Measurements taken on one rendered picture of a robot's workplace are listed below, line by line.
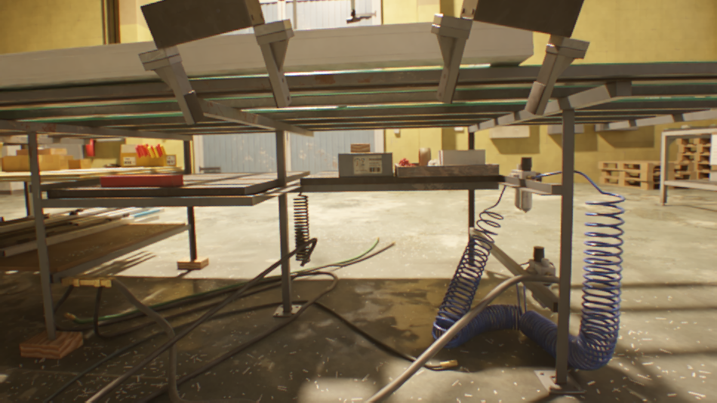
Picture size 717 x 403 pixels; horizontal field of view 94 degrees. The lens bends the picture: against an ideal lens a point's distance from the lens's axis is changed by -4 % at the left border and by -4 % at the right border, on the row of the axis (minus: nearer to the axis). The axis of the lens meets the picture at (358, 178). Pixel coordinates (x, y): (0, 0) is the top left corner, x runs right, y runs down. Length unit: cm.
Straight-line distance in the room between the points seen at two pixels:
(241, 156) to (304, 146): 137
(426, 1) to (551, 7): 701
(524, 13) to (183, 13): 40
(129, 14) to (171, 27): 859
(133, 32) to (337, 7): 421
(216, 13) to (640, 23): 897
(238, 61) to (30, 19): 1051
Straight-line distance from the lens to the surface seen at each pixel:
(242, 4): 46
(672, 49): 946
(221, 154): 799
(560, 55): 53
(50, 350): 170
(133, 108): 124
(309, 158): 738
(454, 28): 46
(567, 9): 51
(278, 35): 46
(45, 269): 165
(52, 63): 104
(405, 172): 140
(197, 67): 82
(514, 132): 753
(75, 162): 262
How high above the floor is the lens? 69
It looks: 4 degrees down
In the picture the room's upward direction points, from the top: 1 degrees counter-clockwise
